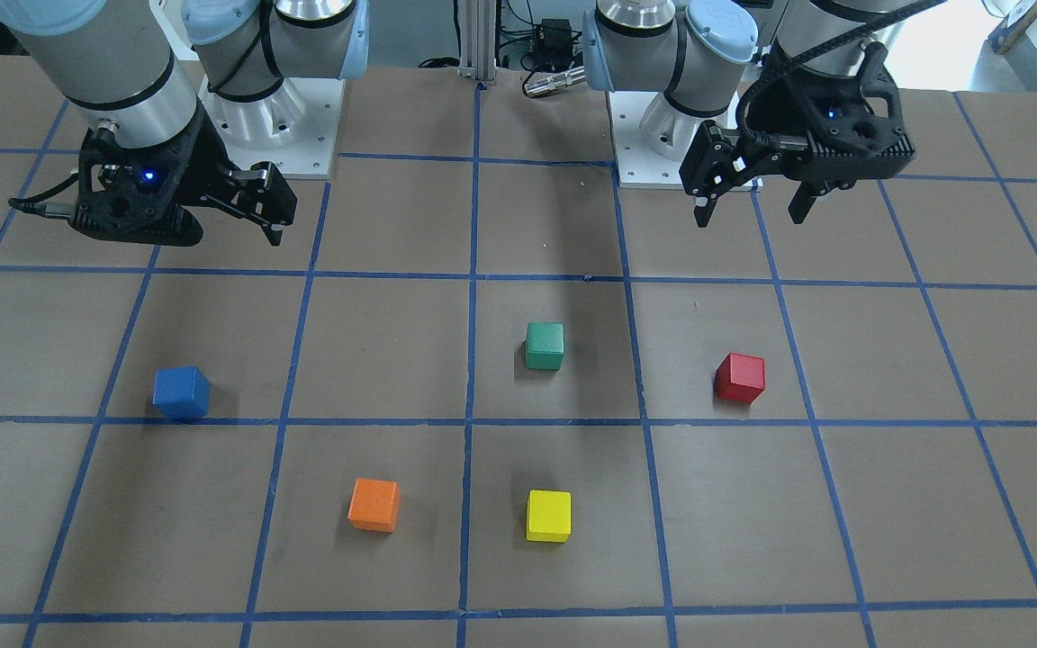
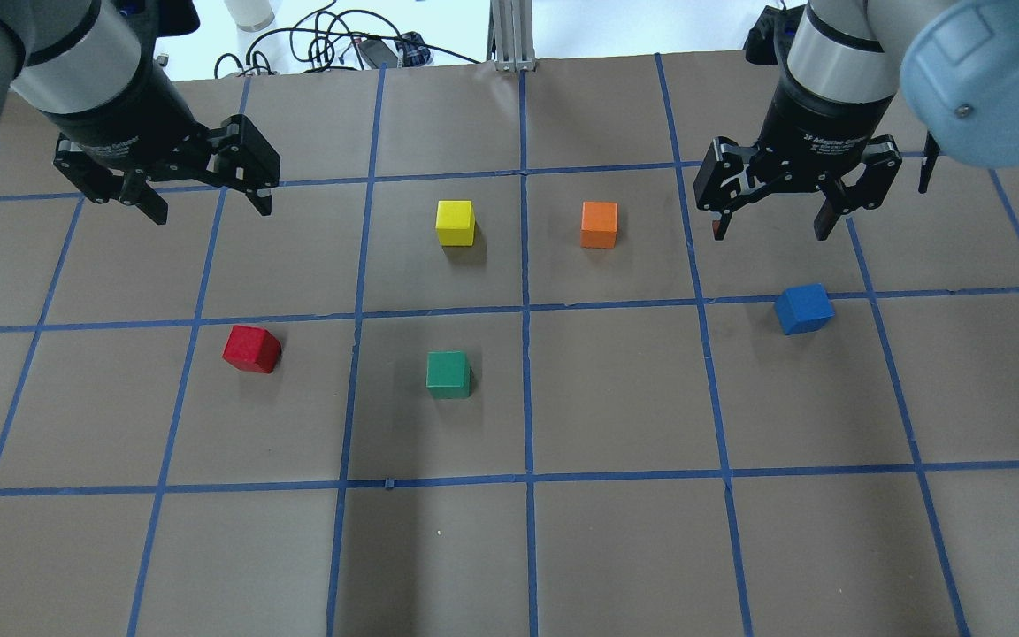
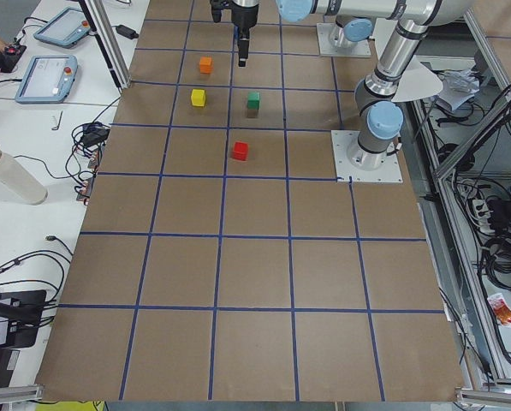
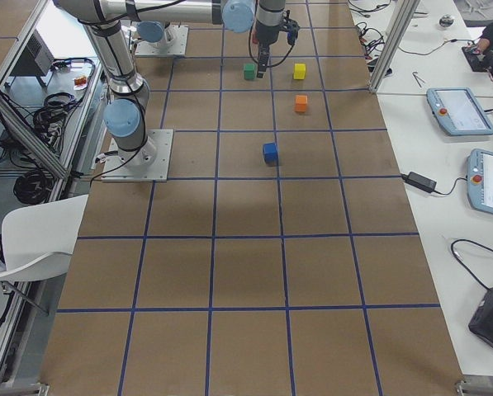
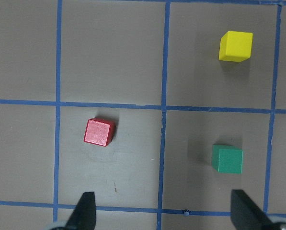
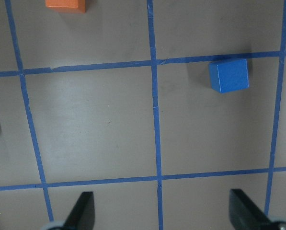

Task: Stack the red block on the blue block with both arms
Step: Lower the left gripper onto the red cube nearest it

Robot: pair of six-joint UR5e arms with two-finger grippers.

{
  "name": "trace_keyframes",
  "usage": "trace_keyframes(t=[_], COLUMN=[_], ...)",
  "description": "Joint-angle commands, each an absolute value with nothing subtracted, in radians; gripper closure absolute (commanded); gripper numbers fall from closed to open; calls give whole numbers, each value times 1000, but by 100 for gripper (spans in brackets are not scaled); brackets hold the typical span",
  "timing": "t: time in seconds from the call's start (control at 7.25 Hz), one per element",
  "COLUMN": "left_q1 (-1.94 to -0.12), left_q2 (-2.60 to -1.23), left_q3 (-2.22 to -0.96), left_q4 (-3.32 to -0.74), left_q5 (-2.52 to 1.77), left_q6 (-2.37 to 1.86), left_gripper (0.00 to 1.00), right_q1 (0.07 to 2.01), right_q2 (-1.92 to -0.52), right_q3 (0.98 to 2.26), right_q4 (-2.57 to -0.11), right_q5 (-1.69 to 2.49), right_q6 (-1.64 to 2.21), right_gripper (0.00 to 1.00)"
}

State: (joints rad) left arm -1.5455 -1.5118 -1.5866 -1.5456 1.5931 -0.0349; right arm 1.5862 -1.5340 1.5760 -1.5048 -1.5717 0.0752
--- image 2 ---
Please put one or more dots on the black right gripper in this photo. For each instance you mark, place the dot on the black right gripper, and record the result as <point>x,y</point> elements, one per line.
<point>823,119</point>

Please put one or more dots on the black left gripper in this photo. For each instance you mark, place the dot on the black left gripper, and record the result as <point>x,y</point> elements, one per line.
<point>125,113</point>

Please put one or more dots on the red wooden block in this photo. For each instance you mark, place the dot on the red wooden block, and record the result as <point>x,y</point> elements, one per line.
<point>252,349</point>

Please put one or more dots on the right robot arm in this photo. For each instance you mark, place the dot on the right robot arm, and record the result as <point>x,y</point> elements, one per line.
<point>840,65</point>

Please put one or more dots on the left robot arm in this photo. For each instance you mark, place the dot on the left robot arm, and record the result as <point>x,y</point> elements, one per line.
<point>89,67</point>

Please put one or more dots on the blue wooden block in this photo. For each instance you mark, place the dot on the blue wooden block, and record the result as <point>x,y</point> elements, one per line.
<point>803,309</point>

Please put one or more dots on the orange wooden block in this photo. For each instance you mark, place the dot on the orange wooden block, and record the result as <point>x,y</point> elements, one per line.
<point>599,225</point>

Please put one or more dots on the yellow wooden block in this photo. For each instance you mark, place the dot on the yellow wooden block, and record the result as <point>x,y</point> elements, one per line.
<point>455,223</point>

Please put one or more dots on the green wooden block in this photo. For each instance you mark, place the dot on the green wooden block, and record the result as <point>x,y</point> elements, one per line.
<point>448,375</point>

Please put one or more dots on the white paper roll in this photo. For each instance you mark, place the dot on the white paper roll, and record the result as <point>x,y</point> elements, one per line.
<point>250,16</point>

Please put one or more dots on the aluminium frame post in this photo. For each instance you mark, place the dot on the aluminium frame post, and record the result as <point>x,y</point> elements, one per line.
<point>510,42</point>

